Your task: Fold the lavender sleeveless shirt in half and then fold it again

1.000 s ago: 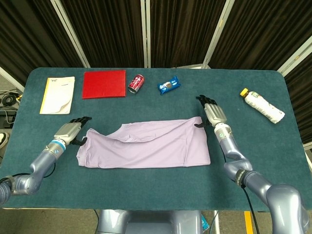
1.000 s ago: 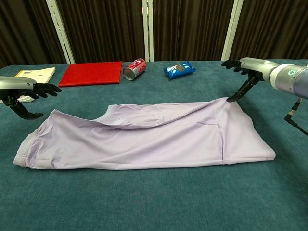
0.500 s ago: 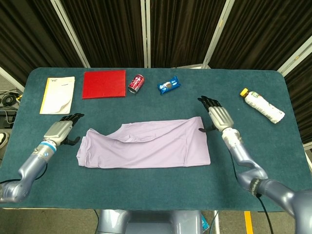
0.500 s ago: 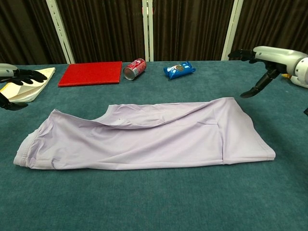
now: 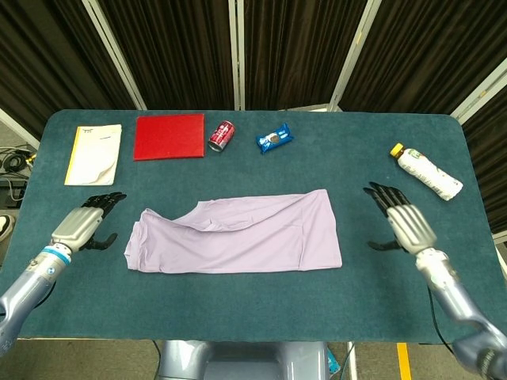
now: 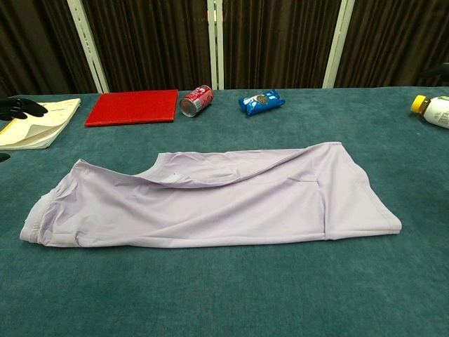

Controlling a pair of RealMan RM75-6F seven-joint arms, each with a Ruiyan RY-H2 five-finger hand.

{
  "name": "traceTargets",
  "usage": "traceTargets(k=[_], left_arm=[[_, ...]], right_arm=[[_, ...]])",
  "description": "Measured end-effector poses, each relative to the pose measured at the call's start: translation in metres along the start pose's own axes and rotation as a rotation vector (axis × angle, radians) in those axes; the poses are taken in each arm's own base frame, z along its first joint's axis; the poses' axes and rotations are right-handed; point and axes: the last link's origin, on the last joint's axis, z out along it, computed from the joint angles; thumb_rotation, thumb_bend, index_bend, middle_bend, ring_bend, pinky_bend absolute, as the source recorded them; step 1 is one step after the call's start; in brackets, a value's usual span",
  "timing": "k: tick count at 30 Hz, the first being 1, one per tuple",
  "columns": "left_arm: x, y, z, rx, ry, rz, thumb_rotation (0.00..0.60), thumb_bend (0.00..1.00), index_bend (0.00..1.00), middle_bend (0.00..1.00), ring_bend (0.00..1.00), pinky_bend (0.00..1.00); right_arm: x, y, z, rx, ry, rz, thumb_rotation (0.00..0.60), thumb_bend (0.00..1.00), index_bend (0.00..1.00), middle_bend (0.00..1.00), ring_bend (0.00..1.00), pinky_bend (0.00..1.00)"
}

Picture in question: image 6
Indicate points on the teal table cover cloth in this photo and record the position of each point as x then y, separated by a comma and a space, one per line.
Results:
245, 288

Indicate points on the white bottle with yellow cap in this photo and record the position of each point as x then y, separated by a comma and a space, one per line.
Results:
438, 112

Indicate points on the lavender sleeveless top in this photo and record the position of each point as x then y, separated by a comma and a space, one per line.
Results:
210, 217

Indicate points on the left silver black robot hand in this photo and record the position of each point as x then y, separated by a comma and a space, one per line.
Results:
17, 108

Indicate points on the blue cookie packet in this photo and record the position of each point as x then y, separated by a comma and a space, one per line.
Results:
261, 102

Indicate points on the cream notebook with yellow spine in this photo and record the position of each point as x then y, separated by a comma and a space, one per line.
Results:
52, 116

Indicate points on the dark curtain panel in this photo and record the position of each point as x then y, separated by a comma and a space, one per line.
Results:
280, 42
151, 42
396, 42
35, 45

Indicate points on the white screen frame post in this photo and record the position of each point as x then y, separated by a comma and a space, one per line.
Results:
87, 49
210, 45
338, 44

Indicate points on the red soda can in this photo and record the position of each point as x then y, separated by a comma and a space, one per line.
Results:
198, 100

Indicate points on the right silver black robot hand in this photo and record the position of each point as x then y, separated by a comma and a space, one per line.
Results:
440, 75

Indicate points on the red flat board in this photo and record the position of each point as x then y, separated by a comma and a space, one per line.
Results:
133, 107

